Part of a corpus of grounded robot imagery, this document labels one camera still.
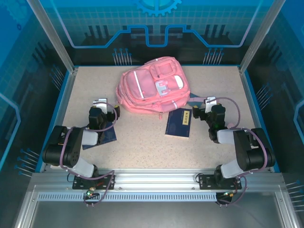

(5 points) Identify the plain dark blue book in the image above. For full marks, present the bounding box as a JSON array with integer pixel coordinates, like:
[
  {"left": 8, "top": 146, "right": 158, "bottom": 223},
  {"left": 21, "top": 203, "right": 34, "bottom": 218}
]
[{"left": 82, "top": 122, "right": 117, "bottom": 150}]

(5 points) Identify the blue book with yellow label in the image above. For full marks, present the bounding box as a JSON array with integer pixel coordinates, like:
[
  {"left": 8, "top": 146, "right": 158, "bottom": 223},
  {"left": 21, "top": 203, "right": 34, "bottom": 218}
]
[{"left": 164, "top": 108, "right": 192, "bottom": 138}]

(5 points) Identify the pink school backpack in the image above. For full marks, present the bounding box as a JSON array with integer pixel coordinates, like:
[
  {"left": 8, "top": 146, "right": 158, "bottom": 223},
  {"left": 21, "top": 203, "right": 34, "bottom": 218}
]
[{"left": 115, "top": 56, "right": 206, "bottom": 120}]

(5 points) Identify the grey-blue flat pouch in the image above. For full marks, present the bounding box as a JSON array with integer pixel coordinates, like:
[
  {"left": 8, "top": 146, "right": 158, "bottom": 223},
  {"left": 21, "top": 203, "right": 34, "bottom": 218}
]
[{"left": 189, "top": 93, "right": 207, "bottom": 108}]

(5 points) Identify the blue printed side panel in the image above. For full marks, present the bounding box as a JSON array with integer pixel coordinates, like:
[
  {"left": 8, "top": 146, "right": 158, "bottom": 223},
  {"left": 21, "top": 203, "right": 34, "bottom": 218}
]
[
  {"left": 0, "top": 0, "right": 72, "bottom": 178},
  {"left": 244, "top": 0, "right": 304, "bottom": 190}
]

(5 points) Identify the small circuit board with light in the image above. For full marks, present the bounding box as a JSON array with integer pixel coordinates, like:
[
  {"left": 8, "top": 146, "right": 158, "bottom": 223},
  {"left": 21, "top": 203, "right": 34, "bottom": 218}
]
[
  {"left": 85, "top": 187, "right": 100, "bottom": 200},
  {"left": 222, "top": 190, "right": 238, "bottom": 199}
]

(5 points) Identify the wide blue printed panel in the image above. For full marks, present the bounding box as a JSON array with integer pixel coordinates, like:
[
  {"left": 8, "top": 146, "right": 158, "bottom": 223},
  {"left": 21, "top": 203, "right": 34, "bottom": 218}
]
[{"left": 38, "top": 0, "right": 266, "bottom": 66}]

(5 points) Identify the grey metal lower tray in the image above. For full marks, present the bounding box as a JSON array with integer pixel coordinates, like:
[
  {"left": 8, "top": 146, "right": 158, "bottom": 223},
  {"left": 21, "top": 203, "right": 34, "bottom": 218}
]
[{"left": 13, "top": 184, "right": 301, "bottom": 228}]

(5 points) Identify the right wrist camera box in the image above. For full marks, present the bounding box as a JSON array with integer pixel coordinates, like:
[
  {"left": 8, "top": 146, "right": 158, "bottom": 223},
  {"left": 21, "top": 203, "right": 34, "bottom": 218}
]
[{"left": 204, "top": 96, "right": 218, "bottom": 114}]

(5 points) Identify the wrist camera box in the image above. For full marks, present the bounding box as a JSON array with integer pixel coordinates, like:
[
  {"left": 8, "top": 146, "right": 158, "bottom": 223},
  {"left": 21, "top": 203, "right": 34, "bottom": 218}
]
[
  {"left": 92, "top": 98, "right": 108, "bottom": 113},
  {"left": 204, "top": 96, "right": 218, "bottom": 114}
]

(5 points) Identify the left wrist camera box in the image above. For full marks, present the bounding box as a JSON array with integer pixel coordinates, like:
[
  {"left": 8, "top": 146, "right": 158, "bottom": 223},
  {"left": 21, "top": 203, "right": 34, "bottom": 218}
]
[{"left": 92, "top": 98, "right": 108, "bottom": 113}]

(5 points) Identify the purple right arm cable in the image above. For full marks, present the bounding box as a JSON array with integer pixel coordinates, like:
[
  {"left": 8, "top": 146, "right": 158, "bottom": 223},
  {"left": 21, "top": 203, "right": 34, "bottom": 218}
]
[{"left": 206, "top": 96, "right": 269, "bottom": 208}]

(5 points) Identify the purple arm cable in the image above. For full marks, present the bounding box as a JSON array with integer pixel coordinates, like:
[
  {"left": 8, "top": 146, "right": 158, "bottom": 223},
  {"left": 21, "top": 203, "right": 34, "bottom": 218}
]
[
  {"left": 58, "top": 102, "right": 117, "bottom": 208},
  {"left": 206, "top": 96, "right": 269, "bottom": 208}
]

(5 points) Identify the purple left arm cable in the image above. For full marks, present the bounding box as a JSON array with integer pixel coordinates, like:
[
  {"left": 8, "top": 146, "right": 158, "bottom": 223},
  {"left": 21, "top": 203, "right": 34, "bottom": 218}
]
[{"left": 58, "top": 102, "right": 117, "bottom": 208}]

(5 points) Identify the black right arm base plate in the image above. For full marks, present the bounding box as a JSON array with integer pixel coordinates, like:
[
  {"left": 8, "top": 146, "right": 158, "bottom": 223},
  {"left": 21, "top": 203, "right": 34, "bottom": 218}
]
[{"left": 196, "top": 174, "right": 243, "bottom": 190}]

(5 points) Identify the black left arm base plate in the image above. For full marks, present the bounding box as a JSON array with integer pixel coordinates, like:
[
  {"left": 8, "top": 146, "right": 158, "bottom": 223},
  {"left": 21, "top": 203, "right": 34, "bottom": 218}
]
[{"left": 72, "top": 174, "right": 116, "bottom": 190}]

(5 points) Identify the aluminium profile rail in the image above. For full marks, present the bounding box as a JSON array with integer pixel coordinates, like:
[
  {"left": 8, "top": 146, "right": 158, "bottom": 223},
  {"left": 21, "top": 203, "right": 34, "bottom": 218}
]
[{"left": 30, "top": 168, "right": 285, "bottom": 193}]

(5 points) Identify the aluminium frame post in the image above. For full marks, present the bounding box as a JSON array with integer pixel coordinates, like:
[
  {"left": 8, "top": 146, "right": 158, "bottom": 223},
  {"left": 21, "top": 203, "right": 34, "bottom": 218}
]
[
  {"left": 238, "top": 0, "right": 278, "bottom": 74},
  {"left": 26, "top": 0, "right": 78, "bottom": 74}
]

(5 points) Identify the slotted grey cable duct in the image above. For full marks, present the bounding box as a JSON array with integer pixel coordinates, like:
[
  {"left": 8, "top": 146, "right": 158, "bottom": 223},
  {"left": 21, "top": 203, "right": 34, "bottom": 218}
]
[{"left": 37, "top": 192, "right": 218, "bottom": 202}]

